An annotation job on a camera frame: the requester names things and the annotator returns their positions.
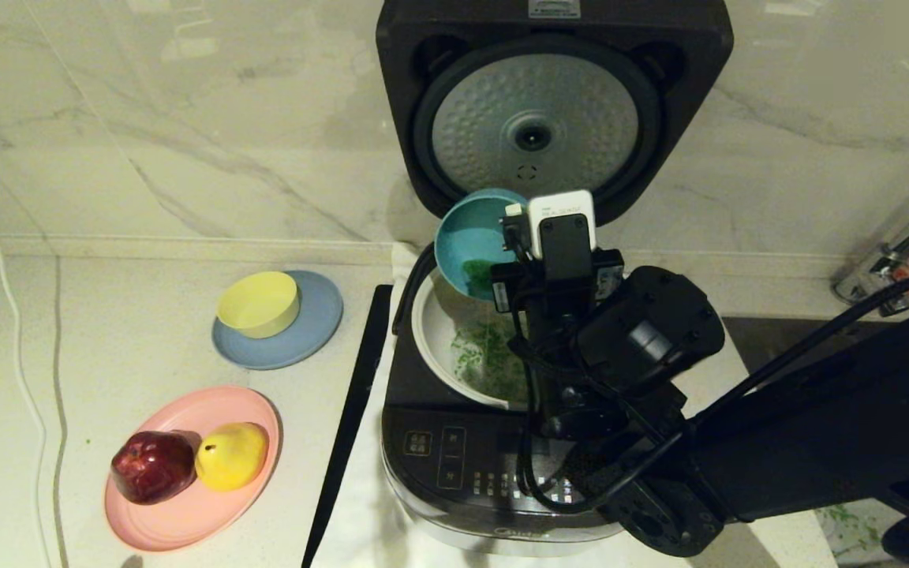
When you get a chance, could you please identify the yellow pear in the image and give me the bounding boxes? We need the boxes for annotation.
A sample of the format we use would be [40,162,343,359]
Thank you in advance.
[194,422,269,491]

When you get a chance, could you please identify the white cloth with green specks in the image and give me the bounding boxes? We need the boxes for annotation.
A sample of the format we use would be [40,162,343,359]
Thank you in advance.
[814,505,897,566]

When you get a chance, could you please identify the blue plate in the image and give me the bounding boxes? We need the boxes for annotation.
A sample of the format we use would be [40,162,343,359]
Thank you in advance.
[211,270,343,370]

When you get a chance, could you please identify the pink plate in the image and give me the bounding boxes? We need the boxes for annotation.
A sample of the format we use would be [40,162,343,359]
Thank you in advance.
[104,385,280,551]

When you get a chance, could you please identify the white cable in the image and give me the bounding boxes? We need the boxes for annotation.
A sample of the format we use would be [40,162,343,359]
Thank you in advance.
[0,130,54,568]

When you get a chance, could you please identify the chrome faucet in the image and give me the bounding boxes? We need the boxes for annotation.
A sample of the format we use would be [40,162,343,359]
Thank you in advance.
[831,174,909,318]

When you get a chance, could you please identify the yellow bowl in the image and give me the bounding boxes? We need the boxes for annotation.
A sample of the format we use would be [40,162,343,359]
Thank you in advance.
[216,271,300,338]

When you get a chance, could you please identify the teal bowl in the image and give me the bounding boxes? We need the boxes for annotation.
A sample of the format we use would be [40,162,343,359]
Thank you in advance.
[434,188,531,302]

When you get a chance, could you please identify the flat black strip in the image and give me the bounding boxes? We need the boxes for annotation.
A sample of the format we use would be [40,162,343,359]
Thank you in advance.
[301,284,394,568]

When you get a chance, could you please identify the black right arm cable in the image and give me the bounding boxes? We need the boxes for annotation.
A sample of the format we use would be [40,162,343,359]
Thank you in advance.
[519,268,909,515]

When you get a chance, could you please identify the red apple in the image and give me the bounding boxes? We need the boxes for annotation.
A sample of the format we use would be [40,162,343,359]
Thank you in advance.
[111,430,201,505]

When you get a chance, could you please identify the green rice grains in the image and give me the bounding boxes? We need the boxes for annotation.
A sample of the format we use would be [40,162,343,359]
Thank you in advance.
[451,259,532,402]

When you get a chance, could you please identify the black rice cooker body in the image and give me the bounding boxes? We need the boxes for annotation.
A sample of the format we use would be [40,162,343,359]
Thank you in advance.
[380,245,664,558]

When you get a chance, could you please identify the black rice cooker lid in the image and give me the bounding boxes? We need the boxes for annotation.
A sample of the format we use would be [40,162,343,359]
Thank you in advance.
[376,0,735,230]

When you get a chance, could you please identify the white inner pot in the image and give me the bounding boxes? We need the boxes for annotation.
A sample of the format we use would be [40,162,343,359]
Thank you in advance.
[411,268,536,412]

